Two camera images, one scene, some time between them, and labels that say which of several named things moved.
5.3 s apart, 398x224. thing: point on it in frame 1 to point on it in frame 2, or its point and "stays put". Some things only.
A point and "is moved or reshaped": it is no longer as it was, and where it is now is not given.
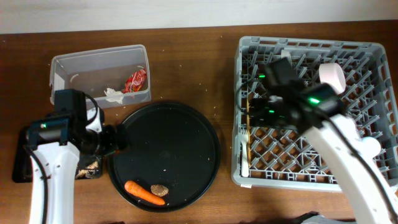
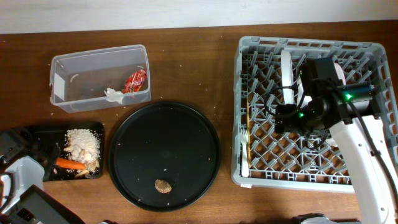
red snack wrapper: x=135 y=82 stays put
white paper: x=114 y=96 stays put
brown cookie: x=159 y=190 is moved or reshaped
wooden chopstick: x=248 y=129 stays put
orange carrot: x=136 y=190 is moved or reshaped
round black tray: x=171 y=159 stays put
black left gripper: x=112 y=145 to x=52 y=150
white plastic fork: x=244 y=137 stays put
